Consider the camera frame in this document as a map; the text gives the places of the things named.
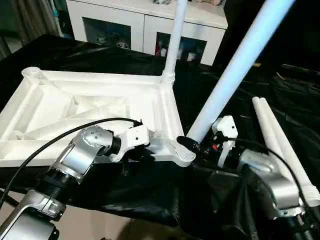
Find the white plastic table leg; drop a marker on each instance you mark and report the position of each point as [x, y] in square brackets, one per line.
[265, 125]
[175, 45]
[232, 70]
[277, 130]

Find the white plastic table top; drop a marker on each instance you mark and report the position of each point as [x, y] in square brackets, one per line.
[75, 100]

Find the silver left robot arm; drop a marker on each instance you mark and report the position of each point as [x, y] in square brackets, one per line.
[72, 157]

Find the black mat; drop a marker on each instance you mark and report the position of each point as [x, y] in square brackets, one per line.
[162, 195]

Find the small yellow label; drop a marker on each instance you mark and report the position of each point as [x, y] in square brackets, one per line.
[257, 65]

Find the white cabinet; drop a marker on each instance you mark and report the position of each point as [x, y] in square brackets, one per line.
[150, 20]

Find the black stand strut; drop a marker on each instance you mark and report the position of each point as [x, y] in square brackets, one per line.
[8, 200]

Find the grey curtain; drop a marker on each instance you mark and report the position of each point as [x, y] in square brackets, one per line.
[30, 22]

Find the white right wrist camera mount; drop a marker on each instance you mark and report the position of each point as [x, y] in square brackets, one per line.
[226, 127]

